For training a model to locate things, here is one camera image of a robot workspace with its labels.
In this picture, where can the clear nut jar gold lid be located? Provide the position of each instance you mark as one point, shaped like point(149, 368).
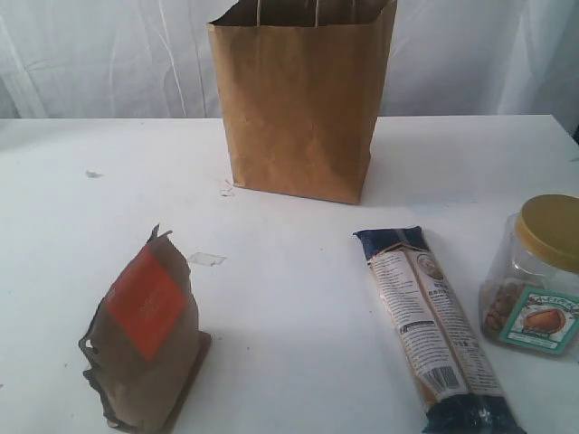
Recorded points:
point(529, 299)

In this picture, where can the long pasta packet dark blue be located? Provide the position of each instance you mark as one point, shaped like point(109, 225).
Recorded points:
point(459, 391)

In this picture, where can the brown paper shopping bag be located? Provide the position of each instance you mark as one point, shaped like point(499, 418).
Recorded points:
point(300, 85)

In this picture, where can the white backdrop curtain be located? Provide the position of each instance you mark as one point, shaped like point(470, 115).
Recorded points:
point(153, 59)

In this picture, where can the brown pouch with orange label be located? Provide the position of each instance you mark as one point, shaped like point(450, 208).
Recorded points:
point(143, 345)

